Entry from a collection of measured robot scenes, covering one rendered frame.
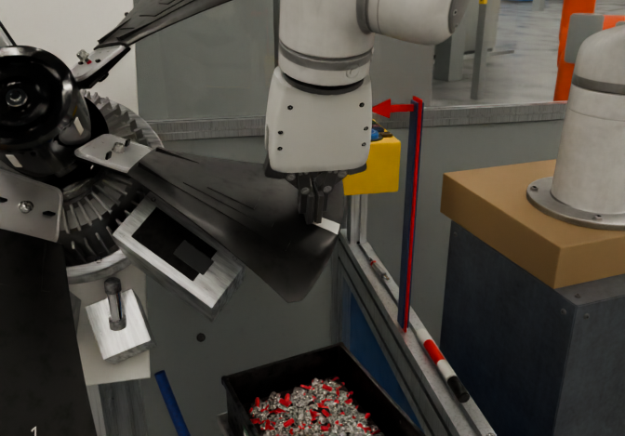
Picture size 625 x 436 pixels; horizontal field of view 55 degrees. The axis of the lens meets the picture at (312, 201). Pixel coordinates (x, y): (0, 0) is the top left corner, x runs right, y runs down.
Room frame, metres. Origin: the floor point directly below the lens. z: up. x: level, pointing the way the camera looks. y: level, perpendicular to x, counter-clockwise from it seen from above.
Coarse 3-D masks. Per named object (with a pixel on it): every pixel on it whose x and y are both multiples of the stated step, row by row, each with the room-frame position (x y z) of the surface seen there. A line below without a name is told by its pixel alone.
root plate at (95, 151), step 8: (104, 136) 0.67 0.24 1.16; (112, 136) 0.68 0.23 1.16; (88, 144) 0.63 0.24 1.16; (96, 144) 0.64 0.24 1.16; (104, 144) 0.65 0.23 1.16; (112, 144) 0.66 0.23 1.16; (136, 144) 0.68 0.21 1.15; (80, 152) 0.60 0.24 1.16; (88, 152) 0.61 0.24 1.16; (96, 152) 0.62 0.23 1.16; (104, 152) 0.62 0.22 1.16; (112, 152) 0.63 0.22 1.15; (128, 152) 0.65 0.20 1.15; (136, 152) 0.65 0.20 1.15; (144, 152) 0.66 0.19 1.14; (88, 160) 0.60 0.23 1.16; (96, 160) 0.60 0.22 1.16; (104, 160) 0.60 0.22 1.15; (112, 160) 0.61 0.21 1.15; (120, 160) 0.62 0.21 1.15; (128, 160) 0.62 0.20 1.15; (136, 160) 0.63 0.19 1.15; (120, 168) 0.59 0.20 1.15; (128, 168) 0.60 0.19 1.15
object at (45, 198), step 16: (0, 176) 0.58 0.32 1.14; (16, 176) 0.59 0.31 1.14; (0, 192) 0.57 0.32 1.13; (16, 192) 0.59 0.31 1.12; (32, 192) 0.60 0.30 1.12; (48, 192) 0.62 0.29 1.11; (0, 208) 0.56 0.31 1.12; (16, 208) 0.58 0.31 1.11; (48, 208) 0.61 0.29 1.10; (0, 224) 0.55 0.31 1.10; (16, 224) 0.57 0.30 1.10; (32, 224) 0.58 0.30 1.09; (48, 224) 0.60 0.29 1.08; (48, 240) 0.59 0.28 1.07
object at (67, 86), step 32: (0, 64) 0.62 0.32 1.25; (32, 64) 0.63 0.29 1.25; (64, 64) 0.63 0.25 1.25; (0, 96) 0.60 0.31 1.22; (32, 96) 0.61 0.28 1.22; (64, 96) 0.60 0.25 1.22; (0, 128) 0.58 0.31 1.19; (32, 128) 0.58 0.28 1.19; (64, 128) 0.58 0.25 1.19; (96, 128) 0.70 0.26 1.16; (0, 160) 0.58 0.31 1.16; (32, 160) 0.58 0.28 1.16; (64, 160) 0.61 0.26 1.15; (64, 192) 0.64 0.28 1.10
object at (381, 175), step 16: (384, 128) 1.04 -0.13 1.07; (384, 144) 0.95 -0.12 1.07; (400, 144) 0.96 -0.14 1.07; (368, 160) 0.95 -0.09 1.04; (384, 160) 0.95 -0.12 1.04; (352, 176) 0.94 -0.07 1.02; (368, 176) 0.95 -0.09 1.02; (384, 176) 0.95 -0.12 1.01; (352, 192) 0.94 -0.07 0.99; (368, 192) 0.95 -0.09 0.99
